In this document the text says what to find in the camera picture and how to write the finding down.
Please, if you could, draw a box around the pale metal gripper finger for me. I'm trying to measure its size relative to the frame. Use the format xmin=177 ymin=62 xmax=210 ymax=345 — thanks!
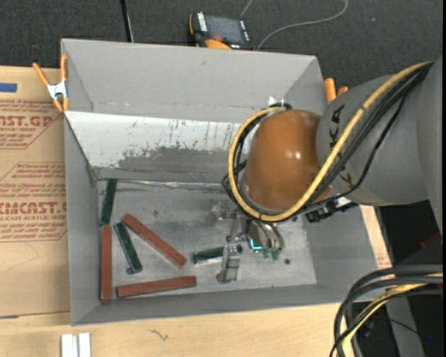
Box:
xmin=216 ymin=243 xmax=243 ymax=285
xmin=207 ymin=202 xmax=233 ymax=228

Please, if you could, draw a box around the dark green flat block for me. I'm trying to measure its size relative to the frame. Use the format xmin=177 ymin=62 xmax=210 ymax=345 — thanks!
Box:
xmin=100 ymin=178 xmax=119 ymax=226
xmin=112 ymin=221 xmax=143 ymax=275
xmin=192 ymin=244 xmax=244 ymax=265

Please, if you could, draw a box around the red-brown flat block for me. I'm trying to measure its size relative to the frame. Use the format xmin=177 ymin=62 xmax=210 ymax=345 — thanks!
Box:
xmin=120 ymin=213 xmax=188 ymax=270
xmin=115 ymin=275 xmax=198 ymax=300
xmin=100 ymin=224 xmax=114 ymax=306

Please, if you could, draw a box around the grey metal bin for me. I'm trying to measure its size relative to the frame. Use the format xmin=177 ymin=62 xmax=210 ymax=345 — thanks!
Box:
xmin=60 ymin=38 xmax=381 ymax=327

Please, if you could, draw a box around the brown cardboard board red print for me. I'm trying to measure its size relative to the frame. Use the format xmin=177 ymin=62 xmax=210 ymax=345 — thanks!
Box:
xmin=0 ymin=64 xmax=395 ymax=321

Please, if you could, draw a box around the black cylinder on white bracket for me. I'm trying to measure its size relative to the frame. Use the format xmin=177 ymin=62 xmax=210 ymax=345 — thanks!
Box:
xmin=304 ymin=195 xmax=358 ymax=224

